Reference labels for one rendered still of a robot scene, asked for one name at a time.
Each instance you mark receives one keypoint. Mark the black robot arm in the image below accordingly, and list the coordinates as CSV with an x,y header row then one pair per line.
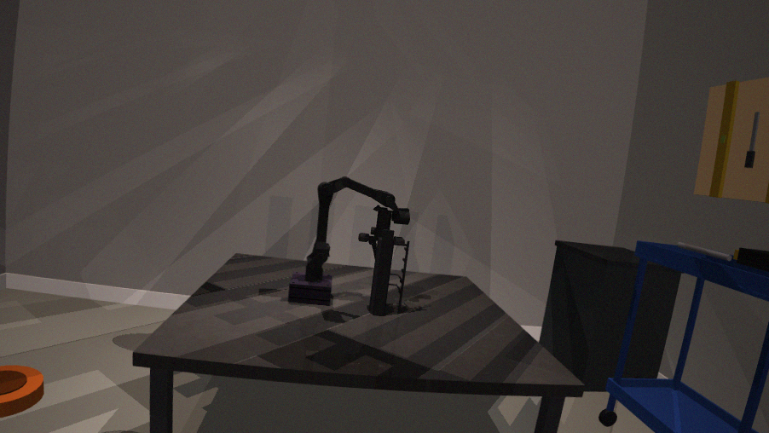
x,y
325,191

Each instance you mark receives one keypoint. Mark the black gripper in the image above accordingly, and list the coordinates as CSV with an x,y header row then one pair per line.
x,y
378,233

